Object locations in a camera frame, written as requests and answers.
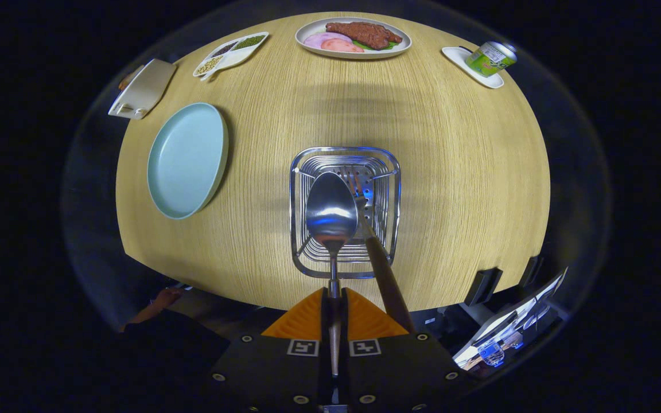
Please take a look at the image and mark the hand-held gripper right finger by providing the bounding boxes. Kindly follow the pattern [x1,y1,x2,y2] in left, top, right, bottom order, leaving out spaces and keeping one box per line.
[339,287,475,411]

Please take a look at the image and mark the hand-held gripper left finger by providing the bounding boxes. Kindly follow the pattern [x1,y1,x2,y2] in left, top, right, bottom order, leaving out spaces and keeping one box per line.
[210,287,331,411]

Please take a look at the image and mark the metal fork with brown handle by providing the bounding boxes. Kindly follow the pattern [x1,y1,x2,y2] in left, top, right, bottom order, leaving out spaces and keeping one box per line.
[345,171,416,334]

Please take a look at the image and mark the metal spoon with brown handle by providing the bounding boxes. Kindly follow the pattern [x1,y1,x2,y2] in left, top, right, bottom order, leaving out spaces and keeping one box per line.
[305,171,359,379]

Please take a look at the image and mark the light blue plate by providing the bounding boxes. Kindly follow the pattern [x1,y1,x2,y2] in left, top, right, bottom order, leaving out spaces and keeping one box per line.
[147,102,230,220]

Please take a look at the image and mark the white rectangular holder box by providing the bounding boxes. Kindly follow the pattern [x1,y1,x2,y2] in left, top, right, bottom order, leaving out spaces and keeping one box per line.
[108,58,177,120]

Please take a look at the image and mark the pile of yellow beans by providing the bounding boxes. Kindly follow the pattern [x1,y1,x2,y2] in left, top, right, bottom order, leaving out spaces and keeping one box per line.
[195,56,224,76]

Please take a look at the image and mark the white compartment dish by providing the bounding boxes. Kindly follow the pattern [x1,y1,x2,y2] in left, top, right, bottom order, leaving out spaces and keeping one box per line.
[193,32,270,82]

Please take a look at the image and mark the small white tray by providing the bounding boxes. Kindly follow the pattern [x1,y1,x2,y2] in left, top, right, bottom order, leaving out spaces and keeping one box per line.
[441,46,505,89]

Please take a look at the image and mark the green drink can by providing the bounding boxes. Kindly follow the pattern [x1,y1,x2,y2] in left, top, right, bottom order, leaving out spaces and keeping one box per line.
[465,41,518,78]

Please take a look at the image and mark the white round food plate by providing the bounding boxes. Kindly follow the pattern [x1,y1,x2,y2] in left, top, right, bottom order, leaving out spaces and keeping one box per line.
[295,17,413,60]

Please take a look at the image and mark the small brown object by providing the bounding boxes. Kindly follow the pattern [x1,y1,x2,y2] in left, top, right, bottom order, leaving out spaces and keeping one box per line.
[118,64,145,91]

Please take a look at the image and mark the green lettuce leaf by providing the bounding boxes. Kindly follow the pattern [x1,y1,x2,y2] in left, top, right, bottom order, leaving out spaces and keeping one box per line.
[352,39,398,52]

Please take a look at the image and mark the salmon pink ham slice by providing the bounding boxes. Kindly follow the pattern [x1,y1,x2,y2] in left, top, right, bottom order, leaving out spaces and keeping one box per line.
[320,38,366,54]

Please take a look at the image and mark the pale pink ham slice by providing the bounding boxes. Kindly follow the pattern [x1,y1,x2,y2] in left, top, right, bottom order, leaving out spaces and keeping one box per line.
[304,32,345,50]

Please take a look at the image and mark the brown meat steak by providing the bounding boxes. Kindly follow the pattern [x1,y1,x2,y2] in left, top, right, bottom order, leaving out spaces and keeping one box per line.
[325,21,403,51]

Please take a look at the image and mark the metal wire basket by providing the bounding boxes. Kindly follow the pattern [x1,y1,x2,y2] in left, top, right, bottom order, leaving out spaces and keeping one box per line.
[289,146,402,280]

